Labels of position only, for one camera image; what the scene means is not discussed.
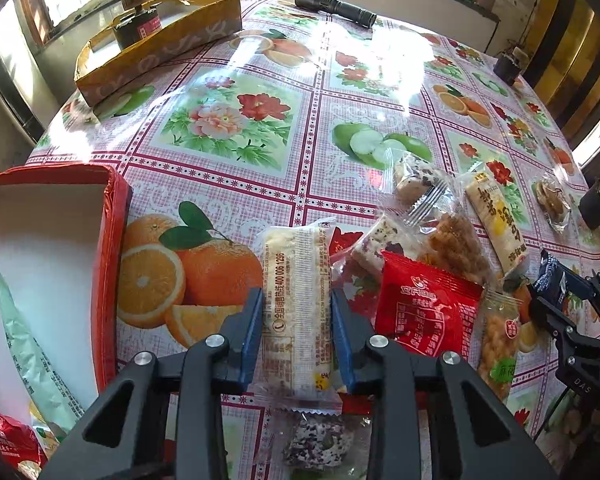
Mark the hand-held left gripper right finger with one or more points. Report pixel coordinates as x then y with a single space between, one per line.
342 340

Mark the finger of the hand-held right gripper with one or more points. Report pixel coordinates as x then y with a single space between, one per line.
597 295
552 315

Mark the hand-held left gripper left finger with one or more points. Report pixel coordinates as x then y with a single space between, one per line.
252 340

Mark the dark blue snack packet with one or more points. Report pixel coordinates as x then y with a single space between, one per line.
554 272

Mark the long white rice cracker packet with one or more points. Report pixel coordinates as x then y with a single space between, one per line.
295 310

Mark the nougat packet with rose petals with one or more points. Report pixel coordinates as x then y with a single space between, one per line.
380 242

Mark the clear cookie packet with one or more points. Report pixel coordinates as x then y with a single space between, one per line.
550 200

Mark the long yellow white snack packet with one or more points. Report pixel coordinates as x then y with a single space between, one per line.
490 215

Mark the red cardboard box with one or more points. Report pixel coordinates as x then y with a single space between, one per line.
115 220

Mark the orange peanut snack packet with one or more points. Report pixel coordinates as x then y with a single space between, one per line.
497 340

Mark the black cylindrical object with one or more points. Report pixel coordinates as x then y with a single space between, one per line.
594 205

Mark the purple nougat packet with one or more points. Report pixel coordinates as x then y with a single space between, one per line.
315 442

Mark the brown fried twist packet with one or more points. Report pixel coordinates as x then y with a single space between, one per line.
452 247

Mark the nougat packet with dark bits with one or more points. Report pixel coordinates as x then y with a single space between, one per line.
412 180

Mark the floral fruit print tablecloth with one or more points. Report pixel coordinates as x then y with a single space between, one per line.
280 160

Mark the pale green snack packet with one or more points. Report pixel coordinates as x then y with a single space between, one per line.
30 340

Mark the yellow wooden cabinet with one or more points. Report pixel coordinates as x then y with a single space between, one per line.
570 60

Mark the small red snack packet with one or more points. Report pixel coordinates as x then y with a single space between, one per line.
7 440

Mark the yellow cardboard box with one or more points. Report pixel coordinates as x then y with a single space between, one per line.
170 45

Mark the dark jar with wooden stopper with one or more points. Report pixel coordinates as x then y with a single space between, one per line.
137 27

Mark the black flashlight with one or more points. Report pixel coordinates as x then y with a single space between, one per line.
330 5

